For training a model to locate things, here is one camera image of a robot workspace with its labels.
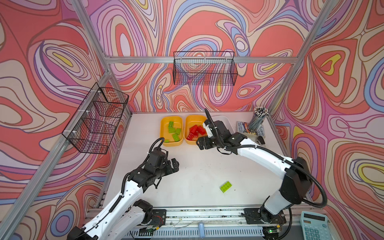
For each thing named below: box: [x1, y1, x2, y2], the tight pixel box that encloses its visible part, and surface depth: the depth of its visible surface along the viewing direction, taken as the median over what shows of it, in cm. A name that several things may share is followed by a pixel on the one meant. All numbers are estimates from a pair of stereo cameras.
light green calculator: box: [300, 211, 333, 240], surface depth 71 cm
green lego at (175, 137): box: [172, 133, 180, 142], surface depth 106 cm
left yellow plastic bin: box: [159, 116, 184, 147], surface depth 109 cm
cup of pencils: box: [248, 106, 269, 135], surface depth 100 cm
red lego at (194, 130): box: [189, 124, 199, 137], surface depth 104 cm
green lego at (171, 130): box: [168, 127, 176, 134], surface depth 110 cm
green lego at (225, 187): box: [219, 181, 233, 194], surface depth 84 cm
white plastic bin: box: [209, 111, 243, 135], surface depth 110 cm
